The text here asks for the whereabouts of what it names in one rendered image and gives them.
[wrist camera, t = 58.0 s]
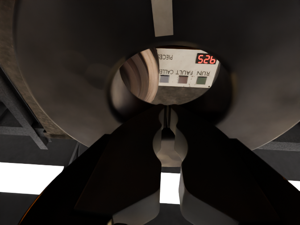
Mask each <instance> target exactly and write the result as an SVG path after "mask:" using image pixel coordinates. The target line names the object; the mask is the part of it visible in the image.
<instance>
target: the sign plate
mask: <svg viewBox="0 0 300 225"><path fill-rule="evenodd" d="M156 50H157V53H158V58H159V83H158V85H159V86H177V87H197V88H210V87H211V85H212V82H213V79H214V76H215V73H216V70H217V66H218V63H219V61H218V60H217V59H215V58H214V57H212V56H211V55H210V54H208V53H206V52H204V51H202V50H199V49H197V48H193V47H177V46H158V47H156ZM200 55H203V56H200ZM207 55H209V56H210V58H209V56H207ZM199 56H200V58H202V59H203V62H201V61H202V60H201V59H199ZM211 57H212V59H214V60H215V62H214V60H212V59H211ZM208 58H209V59H208ZM205 59H208V60H205ZM204 60H205V62H206V63H204ZM210 60H211V63H210ZM198 62H201V63H198ZM161 75H167V76H169V80H168V83H161V82H160V76H161ZM179 76H187V83H178V82H179ZM198 77H206V78H207V79H206V81H205V84H196V83H197V80H198Z"/></svg>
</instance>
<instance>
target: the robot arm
mask: <svg viewBox="0 0 300 225"><path fill-rule="evenodd" d="M166 120H167V127H168V128H170V129H171V130H172V131H173V133H174V134H175V145H174V150H175V151H176V152H177V154H178V155H179V156H180V157H181V159H182V164H181V171H180V178H179V188H178V193H179V203H180V210H181V213H182V215H183V217H184V218H185V219H186V220H187V221H189V222H191V223H192V224H193V225H300V190H298V189H297V188H296V187H295V186H294V185H293V184H292V183H290V182H289V181H288V180H287V179H285V178H284V177H283V176H282V175H281V174H280V173H278V172H277V171H276V170H275V169H273V168H272V167H271V166H270V165H268V164H267V163H266V162H265V161H264V160H262V159H261V158H260V157H259V156H258V155H256V154H255V153H254V152H253V151H252V150H250V149H249V148H248V147H247V146H245V145H244V144H243V143H242V142H240V141H239V140H238V139H237V138H229V137H228V136H227V135H225V134H224V133H223V132H222V131H221V130H219V129H218V128H217V127H216V126H214V125H213V124H211V123H210V122H208V121H207V120H205V119H203V118H201V117H200V116H198V115H196V114H194V113H192V112H190V111H188V110H186V109H184V108H183V107H181V106H179V105H177V104H170V105H163V104H157V105H155V106H154V107H151V108H150V109H148V110H146V111H144V112H142V113H140V114H138V115H136V116H134V117H132V118H131V119H129V120H128V121H126V122H125V123H123V124H122V125H120V126H119V127H118V128H117V129H116V130H114V131H113V132H112V133H111V134H104V135H103V136H102V137H101V138H99V139H98V140H97V141H96V142H95V143H94V144H92V145H91V146H90V147H89V148H88V149H87V150H85V151H84V152H83V153H82V154H81V155H80V156H79V157H78V158H77V159H75V160H74V161H73V162H72V163H71V164H70V165H68V166H67V167H66V168H65V169H64V170H63V171H62V172H60V173H59V174H58V175H57V176H56V177H55V178H54V179H53V180H52V181H51V182H50V183H49V184H48V185H47V186H46V187H45V189H44V190H43V191H42V192H41V193H40V194H39V195H38V197H37V198H36V199H35V200H34V202H33V203H32V204H31V205H30V207H29V208H28V210H27V211H26V212H25V214H24V215H23V217H22V218H21V220H20V221H19V223H18V224H17V225H144V224H145V223H147V222H149V221H150V220H152V219H154V218H155V217H156V216H157V215H158V213H159V209H160V190H161V170H162V164H161V162H160V160H159V159H158V157H157V156H156V154H157V153H158V152H159V151H160V150H161V135H162V129H163V128H165V127H166Z"/></svg>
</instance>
